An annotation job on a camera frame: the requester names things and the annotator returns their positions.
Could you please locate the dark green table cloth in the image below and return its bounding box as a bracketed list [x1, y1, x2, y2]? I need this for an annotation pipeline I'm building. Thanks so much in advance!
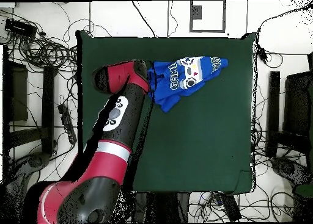
[74, 29, 257, 196]

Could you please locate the dark green round object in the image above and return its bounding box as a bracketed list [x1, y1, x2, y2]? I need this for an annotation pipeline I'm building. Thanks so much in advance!
[294, 183, 313, 198]

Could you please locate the black rectangular floor device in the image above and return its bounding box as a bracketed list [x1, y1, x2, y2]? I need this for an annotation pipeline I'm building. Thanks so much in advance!
[219, 193, 243, 222]

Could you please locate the black electronics box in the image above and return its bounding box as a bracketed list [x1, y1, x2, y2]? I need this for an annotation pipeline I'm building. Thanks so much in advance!
[4, 18, 38, 38]

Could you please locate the black floor cable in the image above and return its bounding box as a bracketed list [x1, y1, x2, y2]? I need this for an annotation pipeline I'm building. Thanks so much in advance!
[131, 0, 157, 38]

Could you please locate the dark grey floor stand base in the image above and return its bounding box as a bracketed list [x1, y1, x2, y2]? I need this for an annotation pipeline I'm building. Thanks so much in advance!
[270, 156, 313, 222]
[0, 151, 52, 224]

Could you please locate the tangled black cable bundle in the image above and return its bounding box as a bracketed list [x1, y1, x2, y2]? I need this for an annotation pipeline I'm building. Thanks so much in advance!
[0, 7, 79, 73]

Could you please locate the black metal frame stand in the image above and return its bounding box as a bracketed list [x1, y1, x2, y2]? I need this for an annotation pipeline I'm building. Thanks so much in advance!
[265, 51, 313, 159]
[2, 45, 57, 159]

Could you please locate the grey square floor frame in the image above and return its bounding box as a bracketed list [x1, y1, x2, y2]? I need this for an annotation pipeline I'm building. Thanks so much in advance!
[190, 0, 226, 34]

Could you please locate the black power strip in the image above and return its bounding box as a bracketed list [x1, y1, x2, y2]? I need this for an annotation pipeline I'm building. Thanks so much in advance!
[57, 103, 78, 145]

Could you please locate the blue printed T-shirt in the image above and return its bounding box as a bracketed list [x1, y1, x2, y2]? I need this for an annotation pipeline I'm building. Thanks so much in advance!
[147, 56, 229, 113]

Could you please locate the black plug adapter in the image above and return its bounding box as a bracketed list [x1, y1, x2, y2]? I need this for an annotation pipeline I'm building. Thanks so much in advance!
[256, 45, 270, 65]

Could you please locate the small dark grey square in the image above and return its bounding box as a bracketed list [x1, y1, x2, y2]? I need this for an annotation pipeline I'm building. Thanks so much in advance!
[191, 5, 203, 20]

